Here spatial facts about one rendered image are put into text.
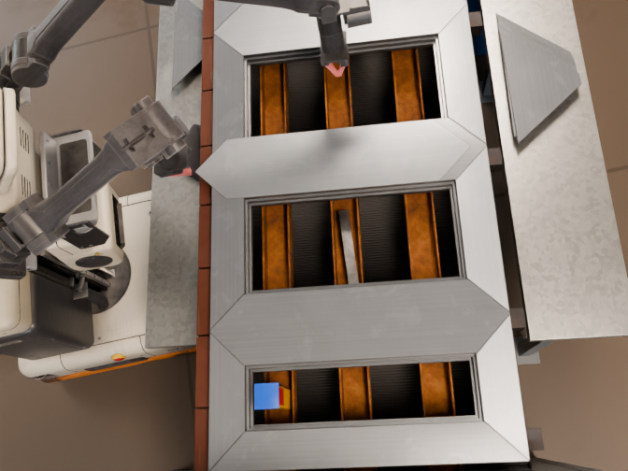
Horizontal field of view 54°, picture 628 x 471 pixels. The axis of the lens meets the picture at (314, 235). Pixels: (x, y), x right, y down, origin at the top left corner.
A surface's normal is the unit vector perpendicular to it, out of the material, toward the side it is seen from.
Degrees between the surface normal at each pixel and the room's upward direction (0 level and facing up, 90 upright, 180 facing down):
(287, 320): 0
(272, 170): 0
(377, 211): 0
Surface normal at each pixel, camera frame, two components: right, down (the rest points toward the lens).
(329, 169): -0.13, -0.30
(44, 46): 0.21, 0.86
